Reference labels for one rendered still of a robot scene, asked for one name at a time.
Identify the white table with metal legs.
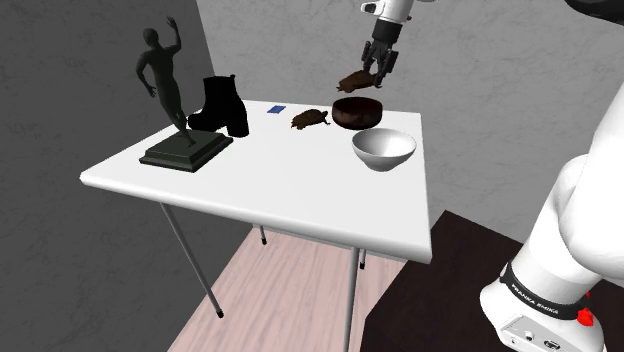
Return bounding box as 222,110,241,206
79,99,434,352

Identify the brown turtle figure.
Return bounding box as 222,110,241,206
290,108,332,131
335,69,378,94

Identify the dark brown bowl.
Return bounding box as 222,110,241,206
331,96,384,131

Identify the dark human statue on base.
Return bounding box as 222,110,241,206
135,15,235,174

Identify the white bowl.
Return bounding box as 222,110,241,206
351,127,418,173

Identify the black heeled boot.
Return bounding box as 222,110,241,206
186,73,251,139

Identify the dark robot stand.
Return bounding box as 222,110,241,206
359,209,624,352

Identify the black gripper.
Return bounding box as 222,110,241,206
361,19,405,89

